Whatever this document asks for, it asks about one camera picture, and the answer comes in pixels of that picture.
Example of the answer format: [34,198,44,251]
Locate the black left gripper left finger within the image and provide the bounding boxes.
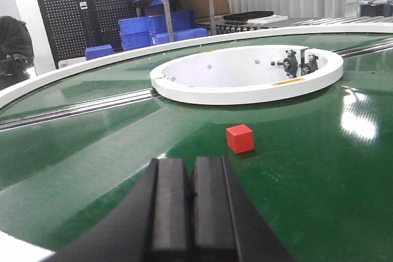
[46,158,191,261]

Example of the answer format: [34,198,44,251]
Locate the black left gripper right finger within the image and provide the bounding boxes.
[193,156,295,261]

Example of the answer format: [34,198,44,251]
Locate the red cube block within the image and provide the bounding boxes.
[226,124,255,153]

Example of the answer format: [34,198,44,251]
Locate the small blue lidded box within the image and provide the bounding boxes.
[85,44,115,60]

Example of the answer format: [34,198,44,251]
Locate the stacked blue crates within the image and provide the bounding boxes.
[118,10,209,50]

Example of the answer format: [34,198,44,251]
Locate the white outer conveyor rim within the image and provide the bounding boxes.
[1,23,392,110]

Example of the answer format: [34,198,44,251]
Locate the steel roller conveyor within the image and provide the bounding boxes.
[196,15,393,34]

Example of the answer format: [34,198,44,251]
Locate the black tray on conveyor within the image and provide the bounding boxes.
[223,10,274,21]

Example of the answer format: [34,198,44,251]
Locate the black office chair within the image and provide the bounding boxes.
[1,15,34,90]

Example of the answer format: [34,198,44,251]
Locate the black pegboard panel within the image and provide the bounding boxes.
[37,0,137,64]

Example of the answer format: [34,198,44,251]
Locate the white inner ring housing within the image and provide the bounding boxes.
[150,45,343,105]

